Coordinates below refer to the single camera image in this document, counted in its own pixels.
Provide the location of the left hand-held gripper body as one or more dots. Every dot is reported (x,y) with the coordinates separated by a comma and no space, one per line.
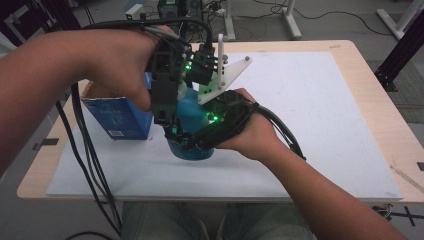
(165,83)

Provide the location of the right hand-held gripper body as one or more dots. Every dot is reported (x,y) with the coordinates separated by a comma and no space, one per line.
(230,116)

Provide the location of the blue dish soap bottle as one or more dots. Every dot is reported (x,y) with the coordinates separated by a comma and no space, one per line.
(191,115)

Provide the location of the blue cardboard box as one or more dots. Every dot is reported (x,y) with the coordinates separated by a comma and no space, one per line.
(120,118)

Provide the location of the person's right hand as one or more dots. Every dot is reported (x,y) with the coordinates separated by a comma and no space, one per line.
(260,136)

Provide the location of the person's left hand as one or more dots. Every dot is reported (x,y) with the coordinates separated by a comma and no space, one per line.
(123,63)

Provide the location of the white table mat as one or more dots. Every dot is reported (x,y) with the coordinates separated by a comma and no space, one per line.
(300,133)

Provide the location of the black computer tower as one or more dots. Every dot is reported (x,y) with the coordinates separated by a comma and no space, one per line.
(170,8)

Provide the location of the person's legs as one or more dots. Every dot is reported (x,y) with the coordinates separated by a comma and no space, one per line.
(166,221)

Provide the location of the white desk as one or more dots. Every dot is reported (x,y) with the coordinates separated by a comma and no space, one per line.
(291,20)

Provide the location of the black tape strip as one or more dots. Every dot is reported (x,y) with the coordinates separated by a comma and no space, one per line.
(46,143)

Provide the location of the black metal frame post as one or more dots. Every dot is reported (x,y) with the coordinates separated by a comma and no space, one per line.
(400,53)

